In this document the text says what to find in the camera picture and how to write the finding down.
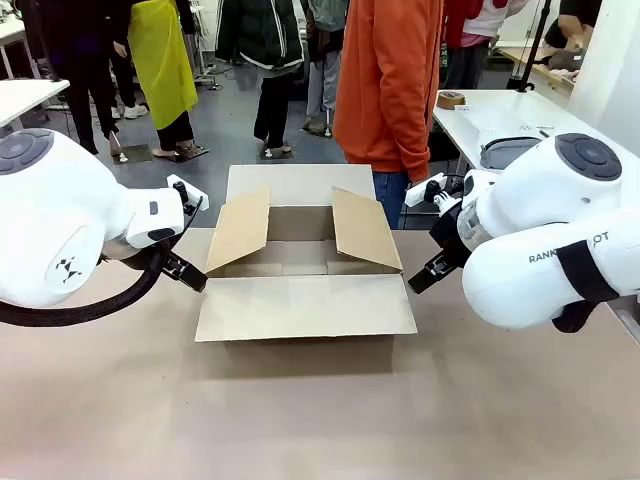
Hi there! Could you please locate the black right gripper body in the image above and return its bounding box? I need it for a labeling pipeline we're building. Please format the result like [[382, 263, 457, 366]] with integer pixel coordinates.
[[428, 201, 474, 262]]

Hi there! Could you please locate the brown cardboard box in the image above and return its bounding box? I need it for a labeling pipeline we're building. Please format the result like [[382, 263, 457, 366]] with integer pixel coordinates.
[[193, 164, 419, 344]]

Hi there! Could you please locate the orange-sleeved left forearm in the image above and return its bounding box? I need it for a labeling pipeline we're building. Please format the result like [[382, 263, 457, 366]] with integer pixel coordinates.
[[398, 59, 445, 182]]

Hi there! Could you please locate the grey zip pouch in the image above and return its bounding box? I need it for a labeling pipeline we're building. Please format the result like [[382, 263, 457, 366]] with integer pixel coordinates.
[[478, 135, 544, 171]]

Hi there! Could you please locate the white table with pouch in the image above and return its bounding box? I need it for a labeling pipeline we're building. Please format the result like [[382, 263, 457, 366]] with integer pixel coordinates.
[[432, 88, 589, 174]]

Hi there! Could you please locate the brown tape roll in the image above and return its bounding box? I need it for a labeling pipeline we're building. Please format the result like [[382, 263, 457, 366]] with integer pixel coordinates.
[[436, 90, 469, 110]]

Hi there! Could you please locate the dark floor mat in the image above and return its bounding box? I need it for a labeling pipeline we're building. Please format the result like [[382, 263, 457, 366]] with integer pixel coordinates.
[[257, 143, 293, 162], [110, 143, 154, 165]]

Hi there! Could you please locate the person in orange sweater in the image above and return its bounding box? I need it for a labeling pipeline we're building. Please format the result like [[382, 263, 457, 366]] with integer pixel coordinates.
[[331, 0, 446, 230]]

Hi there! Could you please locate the light wooden table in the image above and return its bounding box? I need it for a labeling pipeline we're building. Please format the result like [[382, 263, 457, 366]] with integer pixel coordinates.
[[492, 45, 577, 97]]

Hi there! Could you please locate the person in red white top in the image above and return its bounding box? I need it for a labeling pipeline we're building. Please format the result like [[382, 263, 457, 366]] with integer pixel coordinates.
[[442, 0, 504, 92]]

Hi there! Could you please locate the black tripod stand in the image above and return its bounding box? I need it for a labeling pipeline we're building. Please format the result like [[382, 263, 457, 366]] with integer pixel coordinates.
[[506, 0, 554, 94]]

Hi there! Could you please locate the person in grey trousers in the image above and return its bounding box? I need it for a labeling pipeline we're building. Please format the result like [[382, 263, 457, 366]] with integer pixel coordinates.
[[301, 0, 351, 137]]

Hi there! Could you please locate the person in yellow garment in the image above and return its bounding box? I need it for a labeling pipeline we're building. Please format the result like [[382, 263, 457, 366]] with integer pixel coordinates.
[[126, 0, 211, 162]]

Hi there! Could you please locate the person in black shirt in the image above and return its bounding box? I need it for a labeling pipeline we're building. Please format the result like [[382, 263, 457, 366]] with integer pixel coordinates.
[[543, 0, 604, 81]]

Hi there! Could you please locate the person in black clothes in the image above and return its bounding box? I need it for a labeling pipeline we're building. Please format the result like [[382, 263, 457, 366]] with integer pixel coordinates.
[[22, 0, 137, 157]]

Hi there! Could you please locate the small white table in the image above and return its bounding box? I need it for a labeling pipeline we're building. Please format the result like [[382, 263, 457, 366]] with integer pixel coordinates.
[[0, 78, 71, 130]]

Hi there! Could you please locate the person in dark green jacket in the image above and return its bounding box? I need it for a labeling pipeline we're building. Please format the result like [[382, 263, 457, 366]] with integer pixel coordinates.
[[214, 0, 307, 155]]

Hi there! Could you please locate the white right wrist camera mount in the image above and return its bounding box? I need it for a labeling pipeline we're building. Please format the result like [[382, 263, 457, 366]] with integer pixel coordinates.
[[403, 171, 464, 211]]

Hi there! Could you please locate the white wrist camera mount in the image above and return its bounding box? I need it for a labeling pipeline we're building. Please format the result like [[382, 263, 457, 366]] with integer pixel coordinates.
[[403, 171, 464, 211], [166, 173, 209, 214]]

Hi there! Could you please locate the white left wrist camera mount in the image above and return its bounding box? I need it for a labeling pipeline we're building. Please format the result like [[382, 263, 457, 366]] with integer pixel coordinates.
[[166, 173, 209, 214]]

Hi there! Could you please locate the black braided cable sleeve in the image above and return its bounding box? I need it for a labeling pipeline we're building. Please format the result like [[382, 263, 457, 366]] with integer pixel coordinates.
[[0, 244, 169, 329]]

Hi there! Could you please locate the black strap on arm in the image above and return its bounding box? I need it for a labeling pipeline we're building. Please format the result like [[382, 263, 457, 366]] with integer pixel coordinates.
[[552, 239, 622, 335]]

